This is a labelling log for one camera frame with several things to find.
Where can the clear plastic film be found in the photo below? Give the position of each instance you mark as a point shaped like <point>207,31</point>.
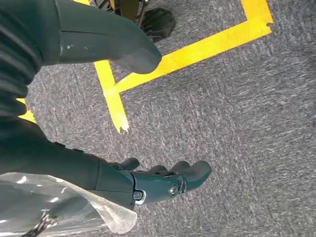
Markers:
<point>74,211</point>

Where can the ribbed grey right arm sleeve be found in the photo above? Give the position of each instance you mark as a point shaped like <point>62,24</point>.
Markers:
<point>14,65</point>

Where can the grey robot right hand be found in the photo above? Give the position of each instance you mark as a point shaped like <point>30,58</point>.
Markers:
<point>99,39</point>

